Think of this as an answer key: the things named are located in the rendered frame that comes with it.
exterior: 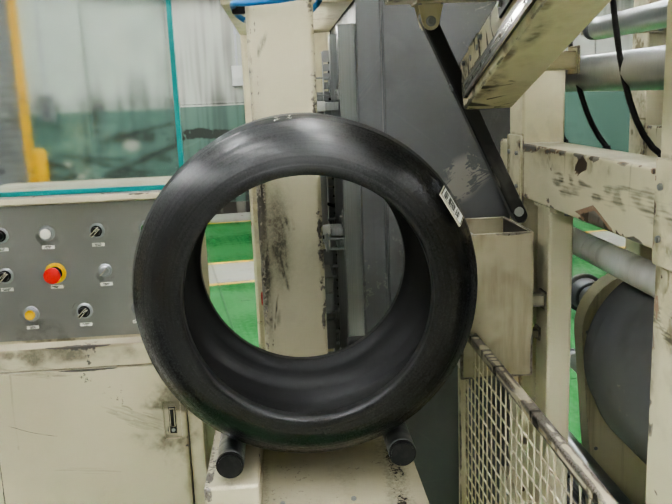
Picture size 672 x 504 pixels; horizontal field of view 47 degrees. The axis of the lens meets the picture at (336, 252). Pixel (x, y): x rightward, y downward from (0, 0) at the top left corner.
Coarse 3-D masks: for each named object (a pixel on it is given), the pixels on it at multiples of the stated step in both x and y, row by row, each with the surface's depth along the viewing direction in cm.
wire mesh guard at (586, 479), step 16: (480, 352) 144; (496, 368) 133; (464, 384) 162; (496, 384) 136; (512, 384) 126; (464, 400) 163; (496, 400) 137; (528, 400) 119; (464, 416) 163; (480, 416) 150; (496, 416) 138; (512, 416) 128; (528, 416) 116; (544, 416) 113; (464, 432) 164; (496, 432) 138; (528, 432) 119; (544, 432) 109; (464, 448) 165; (496, 448) 139; (528, 448) 120; (560, 448) 103; (464, 464) 166; (496, 464) 140; (528, 464) 120; (576, 464) 98; (464, 480) 168; (496, 480) 140; (528, 480) 121; (544, 480) 113; (576, 480) 97; (592, 480) 94; (464, 496) 169; (496, 496) 141; (592, 496) 92; (608, 496) 90
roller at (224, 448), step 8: (224, 440) 128; (232, 440) 127; (224, 448) 124; (232, 448) 124; (240, 448) 126; (224, 456) 122; (232, 456) 122; (240, 456) 123; (216, 464) 123; (224, 464) 123; (232, 464) 123; (240, 464) 123; (224, 472) 123; (232, 472) 123; (240, 472) 123
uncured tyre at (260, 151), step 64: (256, 128) 116; (320, 128) 115; (192, 192) 114; (384, 192) 115; (192, 256) 142; (448, 256) 118; (192, 320) 144; (384, 320) 148; (448, 320) 120; (192, 384) 119; (256, 384) 146; (320, 384) 148; (384, 384) 142; (320, 448) 125
